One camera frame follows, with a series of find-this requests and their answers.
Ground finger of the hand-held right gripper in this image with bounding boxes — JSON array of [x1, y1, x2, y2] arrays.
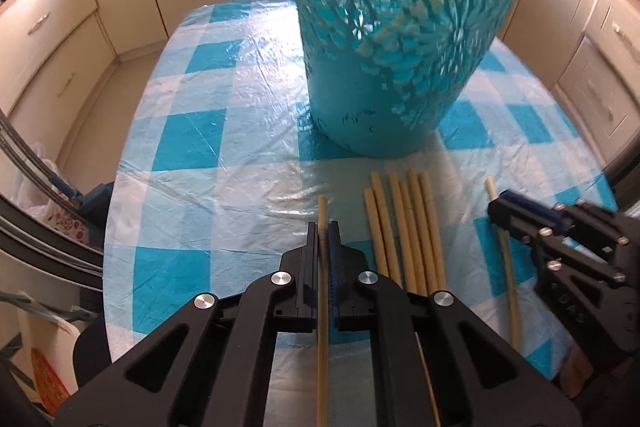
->
[[502, 190, 640, 258], [489, 199, 628, 288]]

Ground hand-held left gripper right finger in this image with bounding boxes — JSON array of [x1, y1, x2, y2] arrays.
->
[[327, 221, 583, 427]]

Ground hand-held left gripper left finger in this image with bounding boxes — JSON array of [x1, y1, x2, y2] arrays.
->
[[55, 222, 321, 427]]

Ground long wooden chopstick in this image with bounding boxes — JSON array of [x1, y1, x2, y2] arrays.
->
[[485, 177, 523, 350], [316, 196, 331, 427]]

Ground row of wooden chopsticks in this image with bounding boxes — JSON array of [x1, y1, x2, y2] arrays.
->
[[362, 169, 448, 427]]

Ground teal perforated plastic basket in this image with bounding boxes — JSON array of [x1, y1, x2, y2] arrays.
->
[[282, 0, 541, 158]]

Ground person's right hand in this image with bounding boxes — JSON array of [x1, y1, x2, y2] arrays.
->
[[561, 342, 599, 400]]

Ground blue white checked tablecloth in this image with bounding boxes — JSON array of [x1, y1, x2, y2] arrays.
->
[[102, 0, 618, 427]]

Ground cream kitchen cabinet with drawers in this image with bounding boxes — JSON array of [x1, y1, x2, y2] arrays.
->
[[495, 0, 640, 148]]

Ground black chair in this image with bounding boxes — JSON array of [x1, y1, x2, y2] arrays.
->
[[72, 319, 115, 375]]

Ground blue broom with dustpan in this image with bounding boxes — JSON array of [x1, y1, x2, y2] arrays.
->
[[47, 174, 116, 253]]

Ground white cutting board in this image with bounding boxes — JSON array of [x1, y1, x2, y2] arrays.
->
[[15, 291, 81, 408]]

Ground red patterned board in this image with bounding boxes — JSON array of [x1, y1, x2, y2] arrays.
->
[[30, 347, 73, 415]]

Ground white plastic bag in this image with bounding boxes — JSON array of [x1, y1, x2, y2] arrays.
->
[[12, 142, 63, 220]]

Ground cream kitchen cabinets with drawers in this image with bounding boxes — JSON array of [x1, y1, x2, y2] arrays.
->
[[0, 0, 301, 168]]

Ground curved chrome tube frame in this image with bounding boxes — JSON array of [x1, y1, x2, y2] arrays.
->
[[0, 109, 103, 278]]

